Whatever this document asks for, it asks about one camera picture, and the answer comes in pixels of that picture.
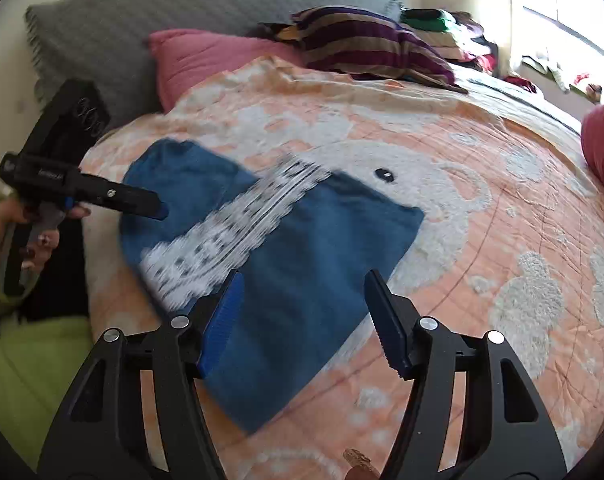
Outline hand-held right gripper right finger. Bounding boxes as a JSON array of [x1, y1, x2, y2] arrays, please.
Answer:
[[363, 269, 568, 480]]

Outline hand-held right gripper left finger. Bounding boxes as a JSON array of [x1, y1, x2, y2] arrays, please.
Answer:
[[38, 269, 246, 480]]

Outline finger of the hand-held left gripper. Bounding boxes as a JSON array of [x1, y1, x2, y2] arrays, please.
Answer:
[[64, 172, 171, 221]]

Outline blue pants with lace trim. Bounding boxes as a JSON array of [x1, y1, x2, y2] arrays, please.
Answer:
[[119, 139, 427, 436]]

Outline person's left hand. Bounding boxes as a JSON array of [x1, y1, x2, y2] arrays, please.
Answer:
[[0, 195, 92, 273]]

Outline dark cloth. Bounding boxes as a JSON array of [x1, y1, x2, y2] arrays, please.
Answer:
[[19, 215, 90, 322]]

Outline brown textured object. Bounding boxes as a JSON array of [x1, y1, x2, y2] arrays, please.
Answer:
[[343, 449, 383, 480]]

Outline orange and white fleece blanket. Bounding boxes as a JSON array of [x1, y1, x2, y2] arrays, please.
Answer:
[[79, 55, 604, 480]]

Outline pink pillow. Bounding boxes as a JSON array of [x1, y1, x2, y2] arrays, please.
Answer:
[[148, 29, 308, 113]]

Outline grey quilted headboard cover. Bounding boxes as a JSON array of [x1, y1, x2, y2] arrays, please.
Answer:
[[24, 0, 408, 126]]

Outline person's green clothing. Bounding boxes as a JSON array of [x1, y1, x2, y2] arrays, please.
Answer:
[[0, 310, 95, 472]]

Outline black and yellow cloth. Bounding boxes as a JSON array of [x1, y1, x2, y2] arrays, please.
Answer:
[[257, 21, 304, 45]]

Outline pale bed sheet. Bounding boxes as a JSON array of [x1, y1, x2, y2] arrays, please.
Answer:
[[452, 67, 583, 132]]

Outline purple striped cloth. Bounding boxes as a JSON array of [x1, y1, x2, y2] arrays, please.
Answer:
[[291, 6, 469, 93]]

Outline pile of mixed clothes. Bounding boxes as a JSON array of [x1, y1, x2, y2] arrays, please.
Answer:
[[432, 10, 500, 78]]

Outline clothes on windowsill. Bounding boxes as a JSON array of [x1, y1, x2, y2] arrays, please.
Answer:
[[522, 55, 604, 105]]

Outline green cloth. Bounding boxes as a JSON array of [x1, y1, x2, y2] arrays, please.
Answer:
[[401, 8, 458, 34]]

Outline window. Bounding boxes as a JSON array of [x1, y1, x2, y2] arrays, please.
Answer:
[[507, 0, 604, 61]]

